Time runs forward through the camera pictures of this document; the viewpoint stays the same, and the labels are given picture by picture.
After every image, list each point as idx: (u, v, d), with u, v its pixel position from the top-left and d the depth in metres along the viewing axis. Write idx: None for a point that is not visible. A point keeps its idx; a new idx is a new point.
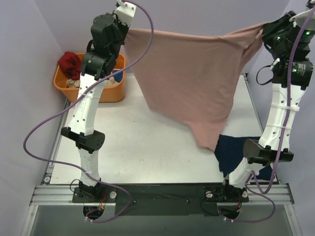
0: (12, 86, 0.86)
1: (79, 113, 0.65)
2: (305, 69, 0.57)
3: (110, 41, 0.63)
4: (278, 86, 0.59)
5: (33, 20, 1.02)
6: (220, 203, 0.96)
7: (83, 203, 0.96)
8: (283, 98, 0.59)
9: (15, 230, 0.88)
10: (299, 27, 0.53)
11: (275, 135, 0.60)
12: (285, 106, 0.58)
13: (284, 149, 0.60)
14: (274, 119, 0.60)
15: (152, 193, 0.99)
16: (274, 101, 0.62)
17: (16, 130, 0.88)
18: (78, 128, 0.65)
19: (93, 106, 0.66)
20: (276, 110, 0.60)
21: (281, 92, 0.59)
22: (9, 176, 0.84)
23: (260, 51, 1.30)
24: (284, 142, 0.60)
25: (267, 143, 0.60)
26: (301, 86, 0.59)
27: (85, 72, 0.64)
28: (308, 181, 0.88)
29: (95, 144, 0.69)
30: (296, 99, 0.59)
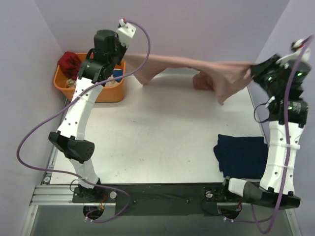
0: (12, 85, 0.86)
1: (72, 116, 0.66)
2: (300, 108, 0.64)
3: (109, 50, 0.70)
4: (276, 123, 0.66)
5: (33, 19, 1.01)
6: (220, 203, 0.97)
7: (83, 203, 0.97)
8: (282, 134, 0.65)
9: (15, 230, 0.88)
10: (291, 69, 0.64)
11: (278, 176, 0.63)
12: (285, 143, 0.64)
13: (289, 192, 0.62)
14: (275, 159, 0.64)
15: (152, 193, 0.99)
16: (273, 140, 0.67)
17: (16, 130, 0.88)
18: (69, 130, 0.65)
19: (86, 110, 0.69)
20: (276, 148, 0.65)
21: (279, 129, 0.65)
22: (9, 176, 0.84)
23: (260, 52, 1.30)
24: (288, 184, 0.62)
25: (270, 186, 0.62)
26: (299, 124, 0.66)
27: (82, 76, 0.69)
28: (309, 181, 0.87)
29: (85, 154, 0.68)
30: (295, 136, 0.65)
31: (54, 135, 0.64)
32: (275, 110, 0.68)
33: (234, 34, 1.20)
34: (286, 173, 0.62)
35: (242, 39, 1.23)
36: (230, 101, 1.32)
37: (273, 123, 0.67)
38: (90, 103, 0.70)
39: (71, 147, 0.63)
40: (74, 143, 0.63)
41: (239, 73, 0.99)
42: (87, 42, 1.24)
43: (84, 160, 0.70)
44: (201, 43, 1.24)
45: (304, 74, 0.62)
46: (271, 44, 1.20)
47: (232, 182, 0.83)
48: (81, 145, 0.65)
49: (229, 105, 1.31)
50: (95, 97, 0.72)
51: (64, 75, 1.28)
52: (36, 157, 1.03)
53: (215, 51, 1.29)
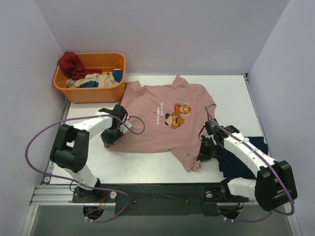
0: (11, 86, 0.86)
1: (88, 122, 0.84)
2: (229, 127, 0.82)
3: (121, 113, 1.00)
4: (225, 142, 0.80)
5: (33, 20, 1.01)
6: (220, 203, 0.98)
7: (83, 203, 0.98)
8: (235, 140, 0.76)
9: (15, 230, 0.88)
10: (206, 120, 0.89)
11: (256, 158, 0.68)
12: (239, 141, 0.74)
13: (275, 162, 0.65)
14: (244, 152, 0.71)
15: (152, 193, 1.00)
16: (234, 148, 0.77)
17: (16, 130, 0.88)
18: (82, 127, 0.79)
19: (98, 125, 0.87)
20: (239, 149, 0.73)
21: (230, 140, 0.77)
22: (9, 176, 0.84)
23: (260, 52, 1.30)
24: (267, 158, 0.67)
25: (259, 166, 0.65)
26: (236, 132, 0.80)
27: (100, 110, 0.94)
28: (308, 182, 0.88)
29: (82, 158, 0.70)
30: (241, 136, 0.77)
31: (65, 126, 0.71)
32: (220, 140, 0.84)
33: (234, 34, 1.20)
34: (258, 153, 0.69)
35: (242, 39, 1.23)
36: (229, 101, 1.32)
37: (225, 142, 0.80)
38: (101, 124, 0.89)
39: (79, 135, 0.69)
40: (83, 133, 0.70)
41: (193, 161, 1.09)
42: (87, 42, 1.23)
43: (75, 165, 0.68)
44: (201, 42, 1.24)
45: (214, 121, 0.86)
46: (270, 45, 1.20)
47: (232, 186, 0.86)
48: (85, 142, 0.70)
49: (229, 105, 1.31)
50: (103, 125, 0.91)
51: (63, 75, 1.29)
52: (36, 157, 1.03)
53: (215, 51, 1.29)
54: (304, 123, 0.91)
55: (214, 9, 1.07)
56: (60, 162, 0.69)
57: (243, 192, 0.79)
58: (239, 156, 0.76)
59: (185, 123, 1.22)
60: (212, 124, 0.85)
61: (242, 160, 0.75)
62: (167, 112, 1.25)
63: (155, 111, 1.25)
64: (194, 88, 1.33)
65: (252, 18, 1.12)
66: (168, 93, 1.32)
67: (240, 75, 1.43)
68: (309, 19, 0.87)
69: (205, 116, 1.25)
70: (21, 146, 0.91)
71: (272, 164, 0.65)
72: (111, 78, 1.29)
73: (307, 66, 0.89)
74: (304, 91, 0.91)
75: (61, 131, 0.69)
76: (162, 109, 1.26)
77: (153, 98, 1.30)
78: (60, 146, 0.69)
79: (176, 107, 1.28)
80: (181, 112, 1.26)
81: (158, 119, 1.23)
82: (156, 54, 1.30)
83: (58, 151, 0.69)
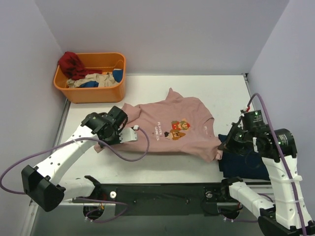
0: (12, 86, 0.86)
1: (58, 157, 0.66)
2: (287, 137, 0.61)
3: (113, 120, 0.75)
4: (271, 161, 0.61)
5: (33, 20, 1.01)
6: (220, 203, 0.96)
7: (83, 203, 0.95)
8: (283, 172, 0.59)
9: (15, 230, 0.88)
10: None
11: (293, 212, 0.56)
12: (287, 179, 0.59)
13: (309, 224, 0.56)
14: (284, 194, 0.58)
15: (152, 193, 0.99)
16: (274, 176, 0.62)
17: (15, 129, 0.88)
18: (48, 167, 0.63)
19: (73, 156, 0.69)
20: (282, 186, 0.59)
21: (277, 166, 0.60)
22: (9, 177, 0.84)
23: (260, 52, 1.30)
24: (305, 215, 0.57)
25: (292, 224, 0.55)
26: (292, 154, 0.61)
27: (84, 124, 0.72)
28: (309, 181, 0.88)
29: (53, 200, 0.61)
30: (294, 167, 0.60)
31: (31, 167, 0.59)
32: (264, 149, 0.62)
33: (234, 35, 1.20)
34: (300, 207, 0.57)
35: (242, 39, 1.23)
36: (230, 101, 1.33)
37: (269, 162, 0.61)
38: (79, 150, 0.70)
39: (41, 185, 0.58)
40: (46, 183, 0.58)
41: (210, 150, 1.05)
42: (87, 43, 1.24)
43: (46, 207, 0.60)
44: (201, 43, 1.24)
45: None
46: (270, 45, 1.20)
47: (234, 191, 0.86)
48: (51, 190, 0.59)
49: (230, 104, 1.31)
50: (81, 152, 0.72)
51: (64, 75, 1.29)
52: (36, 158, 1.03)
53: (215, 51, 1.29)
54: (304, 123, 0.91)
55: (214, 9, 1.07)
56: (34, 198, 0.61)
57: (243, 201, 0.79)
58: (273, 184, 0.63)
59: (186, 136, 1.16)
60: None
61: (274, 192, 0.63)
62: (166, 131, 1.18)
63: (153, 132, 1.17)
64: (189, 102, 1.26)
65: (253, 18, 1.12)
66: (162, 111, 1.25)
67: (240, 75, 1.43)
68: (309, 19, 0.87)
69: (204, 131, 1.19)
70: (21, 147, 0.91)
71: (305, 225, 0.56)
72: (111, 77, 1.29)
73: (307, 65, 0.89)
74: (304, 92, 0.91)
75: (24, 175, 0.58)
76: (159, 129, 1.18)
77: (148, 118, 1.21)
78: (29, 188, 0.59)
79: (173, 125, 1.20)
80: (180, 129, 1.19)
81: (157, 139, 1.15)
82: (156, 55, 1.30)
83: (29, 192, 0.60)
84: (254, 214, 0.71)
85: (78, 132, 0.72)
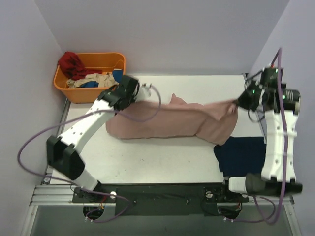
0: (12, 86, 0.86)
1: (79, 127, 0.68)
2: (293, 95, 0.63)
3: (127, 90, 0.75)
4: (271, 112, 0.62)
5: (33, 20, 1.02)
6: (220, 203, 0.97)
7: (83, 203, 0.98)
8: (279, 123, 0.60)
9: (15, 230, 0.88)
10: (265, 70, 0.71)
11: (279, 164, 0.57)
12: (282, 132, 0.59)
13: (291, 180, 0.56)
14: (274, 147, 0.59)
15: (152, 193, 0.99)
16: (269, 129, 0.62)
17: (16, 130, 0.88)
18: (71, 138, 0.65)
19: (93, 128, 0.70)
20: (275, 137, 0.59)
21: (275, 118, 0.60)
22: (9, 177, 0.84)
23: (260, 52, 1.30)
24: (289, 171, 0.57)
25: (272, 174, 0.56)
26: (294, 111, 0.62)
27: (100, 98, 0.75)
28: (308, 181, 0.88)
29: (76, 167, 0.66)
30: (292, 123, 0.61)
31: (54, 138, 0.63)
32: (268, 102, 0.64)
33: (233, 35, 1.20)
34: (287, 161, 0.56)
35: (242, 39, 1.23)
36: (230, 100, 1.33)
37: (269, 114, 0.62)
38: (98, 122, 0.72)
39: (66, 153, 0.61)
40: (71, 149, 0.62)
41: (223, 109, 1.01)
42: (87, 43, 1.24)
43: (69, 173, 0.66)
44: (201, 43, 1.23)
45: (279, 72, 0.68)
46: (270, 46, 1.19)
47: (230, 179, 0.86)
48: (77, 157, 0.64)
49: None
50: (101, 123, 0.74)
51: (64, 75, 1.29)
52: (36, 157, 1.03)
53: (215, 51, 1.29)
54: (304, 124, 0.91)
55: (214, 10, 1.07)
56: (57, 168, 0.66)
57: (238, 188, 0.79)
58: (267, 140, 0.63)
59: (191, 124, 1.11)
60: (272, 76, 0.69)
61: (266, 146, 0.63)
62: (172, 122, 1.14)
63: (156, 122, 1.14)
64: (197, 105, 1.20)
65: (252, 18, 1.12)
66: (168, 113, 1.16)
67: (240, 75, 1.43)
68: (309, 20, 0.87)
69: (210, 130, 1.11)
70: (21, 147, 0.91)
71: (287, 181, 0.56)
72: (111, 77, 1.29)
73: (306, 65, 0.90)
74: (304, 91, 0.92)
75: (49, 145, 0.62)
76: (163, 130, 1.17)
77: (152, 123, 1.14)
78: (53, 158, 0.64)
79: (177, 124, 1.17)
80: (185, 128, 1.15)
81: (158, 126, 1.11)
82: (156, 55, 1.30)
83: (53, 162, 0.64)
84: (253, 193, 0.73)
85: (97, 105, 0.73)
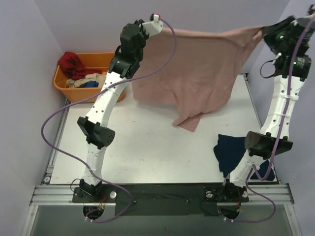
0: (12, 86, 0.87)
1: (99, 104, 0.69)
2: (304, 62, 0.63)
3: (135, 47, 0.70)
4: (279, 76, 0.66)
5: (33, 20, 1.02)
6: (220, 203, 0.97)
7: (83, 203, 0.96)
8: (283, 88, 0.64)
9: (15, 230, 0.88)
10: (298, 26, 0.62)
11: (275, 123, 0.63)
12: (285, 95, 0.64)
13: (283, 137, 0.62)
14: (275, 108, 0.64)
15: (152, 193, 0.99)
16: (274, 92, 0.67)
17: (16, 130, 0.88)
18: (96, 117, 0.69)
19: (112, 102, 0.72)
20: (277, 99, 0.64)
21: (281, 81, 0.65)
22: (9, 176, 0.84)
23: (260, 52, 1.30)
24: (284, 130, 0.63)
25: (267, 131, 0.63)
26: (301, 77, 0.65)
27: (111, 70, 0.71)
28: (309, 181, 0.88)
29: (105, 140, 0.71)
30: (296, 88, 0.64)
31: (83, 118, 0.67)
32: (278, 67, 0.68)
33: None
34: (284, 121, 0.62)
35: None
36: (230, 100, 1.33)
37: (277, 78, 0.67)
38: (116, 96, 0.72)
39: (95, 130, 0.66)
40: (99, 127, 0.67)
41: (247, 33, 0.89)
42: (87, 43, 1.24)
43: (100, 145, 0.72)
44: None
45: (311, 32, 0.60)
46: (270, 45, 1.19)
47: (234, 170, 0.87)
48: (104, 131, 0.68)
49: (230, 104, 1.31)
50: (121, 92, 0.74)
51: (64, 75, 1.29)
52: (36, 157, 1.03)
53: None
54: (304, 123, 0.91)
55: (214, 10, 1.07)
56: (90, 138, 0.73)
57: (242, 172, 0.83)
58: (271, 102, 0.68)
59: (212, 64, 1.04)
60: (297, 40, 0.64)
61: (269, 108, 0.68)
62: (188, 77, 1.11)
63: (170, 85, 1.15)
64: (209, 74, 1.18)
65: (252, 18, 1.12)
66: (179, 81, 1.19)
67: (240, 75, 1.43)
68: None
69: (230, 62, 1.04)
70: (21, 147, 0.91)
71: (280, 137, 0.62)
72: None
73: None
74: (304, 91, 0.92)
75: (80, 123, 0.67)
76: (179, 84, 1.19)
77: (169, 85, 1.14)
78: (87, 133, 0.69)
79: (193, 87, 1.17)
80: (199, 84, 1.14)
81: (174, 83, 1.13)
82: None
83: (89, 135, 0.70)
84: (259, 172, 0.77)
85: (109, 78, 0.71)
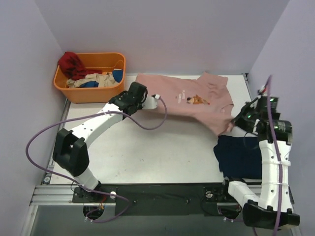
0: (12, 86, 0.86)
1: (90, 124, 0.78)
2: (286, 127, 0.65)
3: (137, 97, 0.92)
4: (265, 142, 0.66)
5: (33, 20, 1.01)
6: (220, 203, 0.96)
7: (83, 203, 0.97)
8: (272, 153, 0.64)
9: (15, 230, 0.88)
10: (266, 98, 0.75)
11: (274, 193, 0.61)
12: (277, 161, 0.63)
13: (287, 210, 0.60)
14: (270, 176, 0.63)
15: (152, 193, 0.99)
16: (264, 158, 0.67)
17: (15, 129, 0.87)
18: (83, 132, 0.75)
19: (103, 126, 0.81)
20: (269, 165, 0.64)
21: (268, 147, 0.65)
22: (9, 176, 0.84)
23: (260, 52, 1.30)
24: (285, 201, 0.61)
25: (268, 204, 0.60)
26: (286, 142, 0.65)
27: (111, 102, 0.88)
28: (308, 182, 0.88)
29: (78, 166, 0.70)
30: (285, 153, 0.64)
31: (65, 132, 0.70)
32: (262, 132, 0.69)
33: (233, 35, 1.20)
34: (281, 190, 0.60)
35: (242, 39, 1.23)
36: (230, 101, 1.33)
37: (263, 142, 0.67)
38: (108, 122, 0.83)
39: (75, 145, 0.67)
40: (80, 143, 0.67)
41: (221, 122, 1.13)
42: (87, 43, 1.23)
43: (73, 170, 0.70)
44: (201, 43, 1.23)
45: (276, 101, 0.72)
46: (270, 46, 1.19)
47: (232, 186, 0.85)
48: (82, 153, 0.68)
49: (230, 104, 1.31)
50: (112, 122, 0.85)
51: (64, 75, 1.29)
52: (35, 158, 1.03)
53: (215, 51, 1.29)
54: (305, 124, 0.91)
55: (214, 9, 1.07)
56: (61, 163, 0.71)
57: (237, 196, 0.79)
58: (262, 168, 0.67)
59: (201, 104, 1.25)
60: (272, 104, 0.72)
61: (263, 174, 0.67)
62: (188, 98, 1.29)
63: (176, 96, 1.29)
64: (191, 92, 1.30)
65: (252, 18, 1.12)
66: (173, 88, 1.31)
67: (240, 75, 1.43)
68: (310, 19, 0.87)
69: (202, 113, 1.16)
70: (20, 148, 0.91)
71: (283, 211, 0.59)
72: (111, 78, 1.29)
73: (306, 66, 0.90)
74: (304, 92, 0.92)
75: (60, 136, 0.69)
76: (183, 96, 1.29)
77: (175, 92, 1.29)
78: (60, 151, 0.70)
79: (195, 97, 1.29)
80: (201, 102, 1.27)
81: (179, 101, 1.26)
82: (156, 56, 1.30)
83: (59, 155, 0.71)
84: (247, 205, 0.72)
85: (108, 107, 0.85)
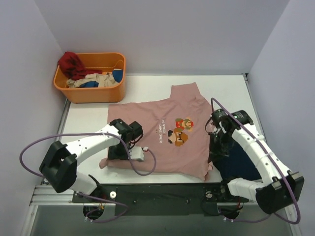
0: (12, 85, 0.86)
1: (87, 142, 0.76)
2: (241, 112, 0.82)
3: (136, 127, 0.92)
4: (236, 132, 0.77)
5: (33, 20, 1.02)
6: (220, 203, 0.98)
7: (83, 203, 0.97)
8: (247, 136, 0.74)
9: (15, 230, 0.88)
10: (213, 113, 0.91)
11: (269, 165, 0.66)
12: (254, 139, 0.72)
13: (288, 173, 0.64)
14: (257, 154, 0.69)
15: (152, 193, 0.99)
16: (244, 144, 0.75)
17: (15, 129, 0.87)
18: (76, 149, 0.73)
19: (98, 146, 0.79)
20: (252, 147, 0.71)
21: (241, 133, 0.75)
22: (9, 176, 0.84)
23: (260, 53, 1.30)
24: (281, 166, 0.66)
25: (272, 175, 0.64)
26: (250, 123, 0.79)
27: (112, 125, 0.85)
28: (308, 182, 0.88)
29: (64, 182, 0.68)
30: (256, 132, 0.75)
31: (58, 144, 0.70)
32: (229, 127, 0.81)
33: (233, 35, 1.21)
34: (272, 159, 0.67)
35: (242, 39, 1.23)
36: (230, 101, 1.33)
37: (235, 132, 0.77)
38: (103, 144, 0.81)
39: (65, 162, 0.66)
40: (71, 160, 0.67)
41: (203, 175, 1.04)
42: (87, 43, 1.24)
43: (57, 186, 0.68)
44: (201, 44, 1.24)
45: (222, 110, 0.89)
46: (270, 46, 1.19)
47: (232, 187, 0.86)
48: (70, 170, 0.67)
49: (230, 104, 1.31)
50: (108, 144, 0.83)
51: (64, 75, 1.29)
52: (35, 158, 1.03)
53: (215, 52, 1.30)
54: (304, 124, 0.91)
55: (214, 9, 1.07)
56: (47, 177, 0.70)
57: (244, 194, 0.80)
58: (247, 154, 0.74)
59: (189, 139, 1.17)
60: (220, 114, 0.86)
61: (251, 159, 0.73)
62: (169, 129, 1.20)
63: (157, 129, 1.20)
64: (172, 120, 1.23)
65: (252, 18, 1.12)
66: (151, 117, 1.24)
67: (240, 75, 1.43)
68: (310, 19, 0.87)
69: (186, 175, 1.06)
70: (20, 148, 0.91)
71: (285, 175, 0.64)
72: (111, 77, 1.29)
73: (306, 66, 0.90)
74: (303, 92, 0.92)
75: (52, 149, 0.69)
76: (163, 127, 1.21)
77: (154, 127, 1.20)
78: (48, 164, 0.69)
79: (177, 122, 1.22)
80: (183, 128, 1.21)
81: (160, 138, 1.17)
82: (156, 56, 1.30)
83: (47, 168, 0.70)
84: (254, 200, 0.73)
85: (108, 128, 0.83)
